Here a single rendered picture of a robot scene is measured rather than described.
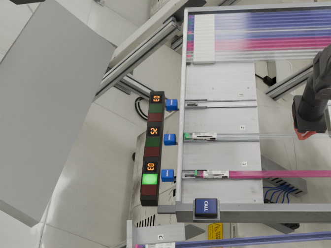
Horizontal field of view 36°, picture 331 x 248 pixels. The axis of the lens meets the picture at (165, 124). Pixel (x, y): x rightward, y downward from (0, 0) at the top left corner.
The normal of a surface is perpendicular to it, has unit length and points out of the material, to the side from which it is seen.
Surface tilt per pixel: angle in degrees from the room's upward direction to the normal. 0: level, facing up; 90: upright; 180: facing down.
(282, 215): 90
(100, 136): 0
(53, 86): 0
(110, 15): 0
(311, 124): 40
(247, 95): 46
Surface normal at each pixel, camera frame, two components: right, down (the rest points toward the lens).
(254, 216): -0.05, 0.80
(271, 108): 0.65, -0.43
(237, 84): -0.10, -0.60
